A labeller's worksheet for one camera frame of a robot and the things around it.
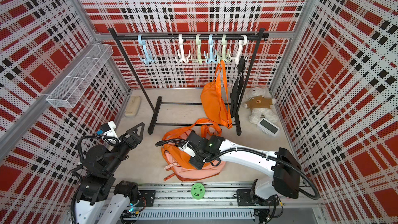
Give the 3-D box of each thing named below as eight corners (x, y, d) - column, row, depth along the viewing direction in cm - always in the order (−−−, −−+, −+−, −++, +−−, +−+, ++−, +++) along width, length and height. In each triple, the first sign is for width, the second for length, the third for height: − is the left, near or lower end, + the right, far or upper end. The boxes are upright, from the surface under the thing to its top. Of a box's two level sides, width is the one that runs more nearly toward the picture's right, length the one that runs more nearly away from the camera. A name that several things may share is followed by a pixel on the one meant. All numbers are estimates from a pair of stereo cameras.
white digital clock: (255, 126, 101) (256, 123, 97) (260, 120, 104) (262, 116, 101) (274, 140, 94) (277, 137, 91) (280, 132, 98) (282, 129, 95)
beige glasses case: (125, 116, 106) (123, 114, 104) (132, 99, 117) (131, 96, 114) (136, 116, 106) (134, 114, 104) (142, 99, 117) (141, 96, 114)
